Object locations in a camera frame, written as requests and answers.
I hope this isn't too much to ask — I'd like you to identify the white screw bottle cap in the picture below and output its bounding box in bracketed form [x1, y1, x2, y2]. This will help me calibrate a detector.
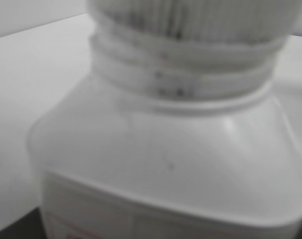
[87, 0, 302, 45]

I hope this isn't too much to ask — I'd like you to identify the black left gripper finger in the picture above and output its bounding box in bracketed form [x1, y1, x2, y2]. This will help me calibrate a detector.
[0, 208, 45, 239]

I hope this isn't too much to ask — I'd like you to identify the white yili changqing yogurt bottle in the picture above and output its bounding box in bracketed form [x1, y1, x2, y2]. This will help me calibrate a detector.
[27, 31, 302, 239]

